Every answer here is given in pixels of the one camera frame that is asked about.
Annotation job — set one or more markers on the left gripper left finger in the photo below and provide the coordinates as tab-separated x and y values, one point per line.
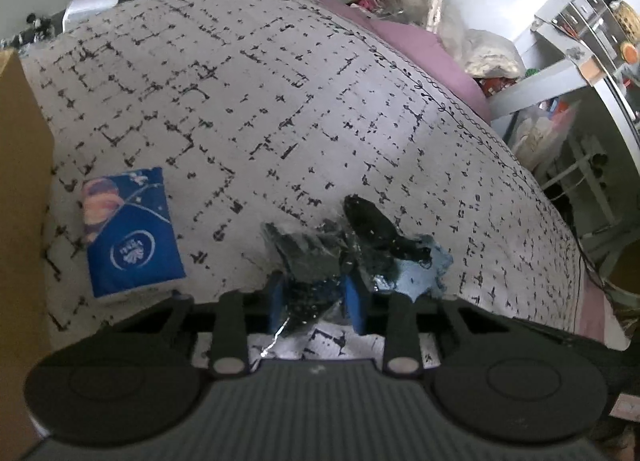
238	315

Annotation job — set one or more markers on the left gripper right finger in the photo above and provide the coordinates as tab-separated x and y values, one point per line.
389	314

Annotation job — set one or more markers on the blue fuzzy cloth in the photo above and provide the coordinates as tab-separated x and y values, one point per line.
411	266

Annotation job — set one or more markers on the black item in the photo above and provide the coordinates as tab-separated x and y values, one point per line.
310	260

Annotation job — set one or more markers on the blue tissue pack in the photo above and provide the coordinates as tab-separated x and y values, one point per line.
130	241

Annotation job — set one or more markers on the patterned bed cover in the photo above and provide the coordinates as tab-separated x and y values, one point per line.
264	111

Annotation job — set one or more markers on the cardboard box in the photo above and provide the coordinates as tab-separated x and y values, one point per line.
26	159

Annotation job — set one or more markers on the pink pillow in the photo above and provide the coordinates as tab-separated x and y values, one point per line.
425	50

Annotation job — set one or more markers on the white side table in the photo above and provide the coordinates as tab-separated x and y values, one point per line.
562	43

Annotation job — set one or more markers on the woven basket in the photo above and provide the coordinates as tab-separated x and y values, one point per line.
628	19

